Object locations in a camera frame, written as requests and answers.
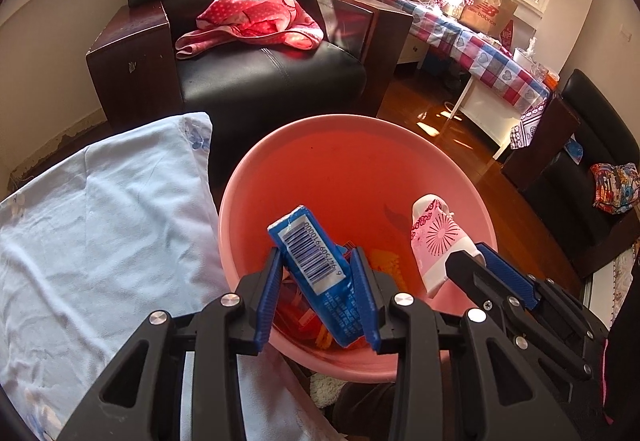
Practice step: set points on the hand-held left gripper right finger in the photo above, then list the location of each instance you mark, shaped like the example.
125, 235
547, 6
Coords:
364, 306

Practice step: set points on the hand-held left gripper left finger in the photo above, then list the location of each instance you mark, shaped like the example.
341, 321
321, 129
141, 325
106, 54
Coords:
265, 303

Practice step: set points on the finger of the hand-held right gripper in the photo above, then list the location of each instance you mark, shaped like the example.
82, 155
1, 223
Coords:
510, 278
470, 276

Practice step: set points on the red pink wrapper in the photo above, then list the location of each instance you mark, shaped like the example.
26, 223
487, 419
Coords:
297, 316

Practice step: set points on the pink white packet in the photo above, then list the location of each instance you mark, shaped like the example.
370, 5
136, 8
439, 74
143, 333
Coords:
440, 241

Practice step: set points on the blue packet with barcode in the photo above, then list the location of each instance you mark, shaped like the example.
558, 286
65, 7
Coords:
310, 261

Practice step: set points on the pink plastic bucket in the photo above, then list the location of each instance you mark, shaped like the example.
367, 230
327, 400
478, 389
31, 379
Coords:
350, 171

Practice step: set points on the person's dark clothing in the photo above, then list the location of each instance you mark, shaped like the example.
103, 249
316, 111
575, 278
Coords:
625, 386

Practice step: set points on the white fluffy mat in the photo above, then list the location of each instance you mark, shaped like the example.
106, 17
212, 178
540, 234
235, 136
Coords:
325, 391

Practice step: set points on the dark leather armchair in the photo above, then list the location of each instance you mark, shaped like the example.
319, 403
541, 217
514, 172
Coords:
575, 201

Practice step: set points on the white patterned cloth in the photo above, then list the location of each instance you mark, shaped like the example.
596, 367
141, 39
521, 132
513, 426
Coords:
622, 281

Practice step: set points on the colourful printed cloth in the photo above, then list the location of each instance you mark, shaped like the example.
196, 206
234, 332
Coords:
615, 188

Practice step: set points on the small blue packet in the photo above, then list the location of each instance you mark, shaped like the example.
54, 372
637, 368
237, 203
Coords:
575, 152

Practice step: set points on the light blue cloth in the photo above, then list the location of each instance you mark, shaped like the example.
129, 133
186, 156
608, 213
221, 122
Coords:
100, 231

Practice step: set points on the orange box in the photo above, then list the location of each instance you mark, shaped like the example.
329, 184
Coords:
551, 81

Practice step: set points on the checkered tablecloth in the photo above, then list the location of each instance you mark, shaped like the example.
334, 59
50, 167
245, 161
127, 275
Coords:
480, 56

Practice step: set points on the black leather armchair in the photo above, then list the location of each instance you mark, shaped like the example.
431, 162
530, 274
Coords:
260, 81

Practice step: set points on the white plastic bag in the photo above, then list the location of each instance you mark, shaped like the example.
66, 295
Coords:
526, 53

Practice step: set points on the white drawer cabinet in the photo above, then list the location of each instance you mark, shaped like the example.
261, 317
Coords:
414, 51

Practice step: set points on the small red bag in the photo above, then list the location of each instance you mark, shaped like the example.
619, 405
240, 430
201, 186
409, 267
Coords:
507, 32

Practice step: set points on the brown paper bag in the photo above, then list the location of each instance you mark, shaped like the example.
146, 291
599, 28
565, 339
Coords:
487, 13

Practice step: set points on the pink polka dot blanket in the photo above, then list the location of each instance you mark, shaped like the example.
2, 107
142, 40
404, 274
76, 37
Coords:
250, 16

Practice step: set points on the white table frame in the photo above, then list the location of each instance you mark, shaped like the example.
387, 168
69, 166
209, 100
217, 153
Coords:
487, 113

